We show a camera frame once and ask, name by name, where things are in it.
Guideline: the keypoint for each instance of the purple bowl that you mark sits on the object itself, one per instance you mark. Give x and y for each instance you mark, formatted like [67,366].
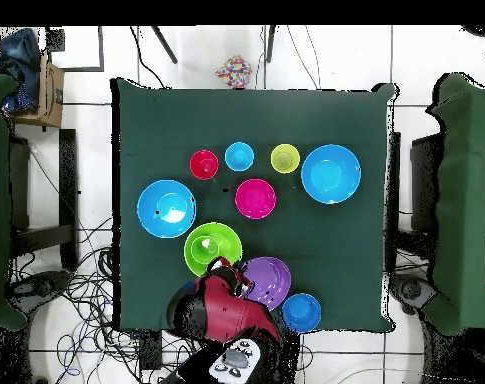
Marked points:
[270,280]

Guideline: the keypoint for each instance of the green bowl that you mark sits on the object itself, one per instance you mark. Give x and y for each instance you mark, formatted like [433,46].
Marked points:
[226,240]

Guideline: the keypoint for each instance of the green cup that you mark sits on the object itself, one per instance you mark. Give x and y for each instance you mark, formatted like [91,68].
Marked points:
[204,248]

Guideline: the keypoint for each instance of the small dark blue bowl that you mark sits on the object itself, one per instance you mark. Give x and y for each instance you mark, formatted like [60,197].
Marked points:
[302,312]

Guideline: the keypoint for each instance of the large light blue bowl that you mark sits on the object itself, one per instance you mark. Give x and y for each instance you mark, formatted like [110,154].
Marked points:
[330,174]
[166,208]

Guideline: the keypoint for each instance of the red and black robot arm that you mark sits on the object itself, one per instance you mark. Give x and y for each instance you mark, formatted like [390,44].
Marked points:
[230,312]

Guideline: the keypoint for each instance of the pink bowl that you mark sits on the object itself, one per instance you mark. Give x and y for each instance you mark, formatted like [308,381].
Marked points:
[255,198]

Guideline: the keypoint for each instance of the red cup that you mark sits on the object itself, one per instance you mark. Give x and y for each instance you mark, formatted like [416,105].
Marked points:
[204,164]

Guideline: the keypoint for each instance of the light blue cup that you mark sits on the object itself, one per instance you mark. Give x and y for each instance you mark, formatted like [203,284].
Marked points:
[239,156]

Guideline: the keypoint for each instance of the yellow cup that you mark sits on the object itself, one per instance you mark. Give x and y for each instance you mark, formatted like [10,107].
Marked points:
[285,158]

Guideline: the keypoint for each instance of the dark green tablecloth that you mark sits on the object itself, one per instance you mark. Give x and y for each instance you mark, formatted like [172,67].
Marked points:
[246,120]

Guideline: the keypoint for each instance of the black stool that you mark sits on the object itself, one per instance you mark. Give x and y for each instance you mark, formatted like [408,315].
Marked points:
[424,184]
[68,180]

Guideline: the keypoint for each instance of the colourful patterned box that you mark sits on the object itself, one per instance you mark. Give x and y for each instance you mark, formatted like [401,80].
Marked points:
[234,71]

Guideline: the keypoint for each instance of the black tripod leg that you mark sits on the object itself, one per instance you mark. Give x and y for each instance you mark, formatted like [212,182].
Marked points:
[270,44]
[165,46]

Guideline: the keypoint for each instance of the cardboard box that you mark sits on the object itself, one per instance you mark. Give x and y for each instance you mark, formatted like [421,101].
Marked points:
[50,100]

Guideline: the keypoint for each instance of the blue denim cloth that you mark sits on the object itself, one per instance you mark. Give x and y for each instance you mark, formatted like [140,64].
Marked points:
[18,56]

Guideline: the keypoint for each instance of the grey pedestal foot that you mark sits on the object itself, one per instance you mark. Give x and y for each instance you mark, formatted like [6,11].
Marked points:
[410,290]
[38,284]

